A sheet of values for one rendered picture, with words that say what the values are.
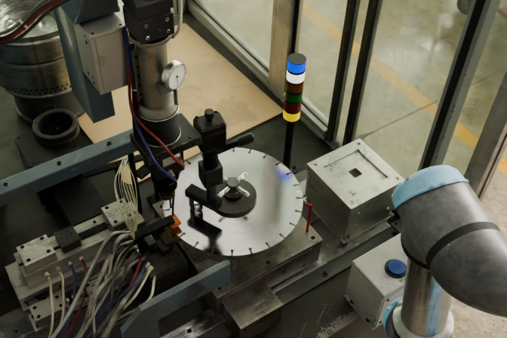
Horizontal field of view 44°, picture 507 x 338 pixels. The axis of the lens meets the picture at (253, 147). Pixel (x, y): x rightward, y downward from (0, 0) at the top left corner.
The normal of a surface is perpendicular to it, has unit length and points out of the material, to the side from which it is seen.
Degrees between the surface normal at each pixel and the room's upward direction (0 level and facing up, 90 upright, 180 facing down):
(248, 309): 0
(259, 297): 0
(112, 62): 90
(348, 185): 0
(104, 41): 90
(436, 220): 44
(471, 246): 24
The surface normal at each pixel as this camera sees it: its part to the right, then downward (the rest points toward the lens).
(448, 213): -0.36, -0.58
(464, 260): -0.47, -0.17
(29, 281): 0.55, 0.60
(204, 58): 0.03, -0.70
